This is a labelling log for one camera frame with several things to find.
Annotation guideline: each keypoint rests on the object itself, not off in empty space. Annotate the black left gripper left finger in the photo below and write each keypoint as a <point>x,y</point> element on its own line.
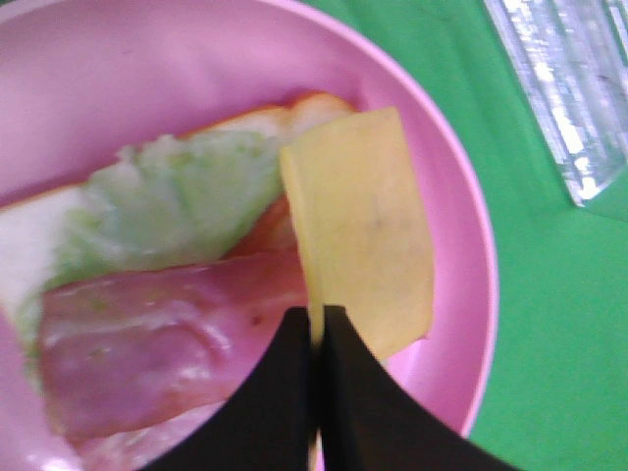
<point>266,424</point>

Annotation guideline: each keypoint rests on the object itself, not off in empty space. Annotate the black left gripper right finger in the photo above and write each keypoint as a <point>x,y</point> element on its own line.
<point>368,422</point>

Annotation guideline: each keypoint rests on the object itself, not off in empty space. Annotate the tray bacon strip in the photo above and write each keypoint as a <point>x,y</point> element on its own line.
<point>272,231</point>
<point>129,351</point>

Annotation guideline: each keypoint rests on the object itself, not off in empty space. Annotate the yellow toy cheese slice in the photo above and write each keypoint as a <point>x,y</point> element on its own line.
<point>361,228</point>

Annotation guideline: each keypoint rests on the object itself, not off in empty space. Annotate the green toy lettuce leaf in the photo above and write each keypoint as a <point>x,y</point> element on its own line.
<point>169,202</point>

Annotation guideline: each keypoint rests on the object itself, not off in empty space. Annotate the toy bread slice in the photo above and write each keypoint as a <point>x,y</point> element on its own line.
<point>20,260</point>

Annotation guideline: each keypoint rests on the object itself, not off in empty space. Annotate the green tablecloth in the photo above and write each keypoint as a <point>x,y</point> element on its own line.
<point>557,395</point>

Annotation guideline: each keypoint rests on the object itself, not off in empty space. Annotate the pink round plate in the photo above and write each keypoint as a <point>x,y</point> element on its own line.
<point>80,79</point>

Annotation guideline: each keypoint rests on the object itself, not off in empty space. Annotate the clear left plastic tray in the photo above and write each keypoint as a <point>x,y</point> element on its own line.
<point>570,58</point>

